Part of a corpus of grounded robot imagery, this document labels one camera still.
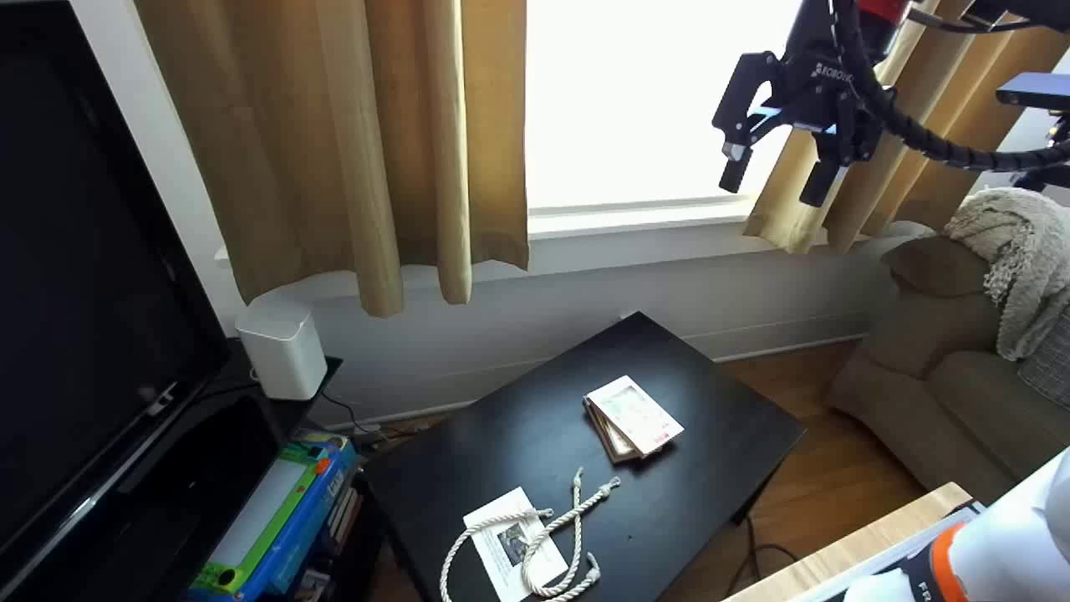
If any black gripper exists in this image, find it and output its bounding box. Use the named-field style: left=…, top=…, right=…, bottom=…
left=712, top=0, right=896, bottom=210

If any Boxcar Children paperback book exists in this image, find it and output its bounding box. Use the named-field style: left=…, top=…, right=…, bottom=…
left=583, top=373, right=684, bottom=459

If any white window sill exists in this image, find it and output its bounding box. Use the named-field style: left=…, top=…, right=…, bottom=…
left=528, top=196, right=783, bottom=245

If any beige armchair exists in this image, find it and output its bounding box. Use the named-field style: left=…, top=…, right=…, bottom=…
left=826, top=232, right=1070, bottom=505

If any cream knitted blanket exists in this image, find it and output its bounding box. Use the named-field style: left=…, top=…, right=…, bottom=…
left=944, top=183, right=1070, bottom=364

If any wooden robot platform board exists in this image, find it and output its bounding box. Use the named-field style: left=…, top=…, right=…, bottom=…
left=722, top=479, right=975, bottom=602

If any wide tan curtain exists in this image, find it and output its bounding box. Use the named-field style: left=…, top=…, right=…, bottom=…
left=130, top=0, right=533, bottom=317

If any white book with photo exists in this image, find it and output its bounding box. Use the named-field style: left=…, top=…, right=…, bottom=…
left=462, top=484, right=572, bottom=602

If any white box device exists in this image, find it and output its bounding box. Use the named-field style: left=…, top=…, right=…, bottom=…
left=229, top=299, right=330, bottom=404

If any blue board game box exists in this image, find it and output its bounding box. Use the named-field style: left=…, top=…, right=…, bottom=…
left=238, top=432, right=360, bottom=602

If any green board game box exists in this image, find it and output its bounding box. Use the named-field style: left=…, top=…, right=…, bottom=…
left=188, top=443, right=327, bottom=595

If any black television stand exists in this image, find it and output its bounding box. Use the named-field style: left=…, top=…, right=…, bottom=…
left=0, top=344, right=346, bottom=602

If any black flat screen television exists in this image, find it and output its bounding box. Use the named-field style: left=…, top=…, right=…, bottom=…
left=0, top=0, right=229, bottom=563

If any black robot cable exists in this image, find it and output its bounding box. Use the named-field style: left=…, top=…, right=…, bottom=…
left=874, top=86, right=1070, bottom=176

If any black camera on stand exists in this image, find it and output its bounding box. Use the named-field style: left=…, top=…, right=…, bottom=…
left=992, top=70, right=1070, bottom=193

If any white knotted rope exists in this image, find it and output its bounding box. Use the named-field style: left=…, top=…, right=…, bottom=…
left=433, top=466, right=626, bottom=602

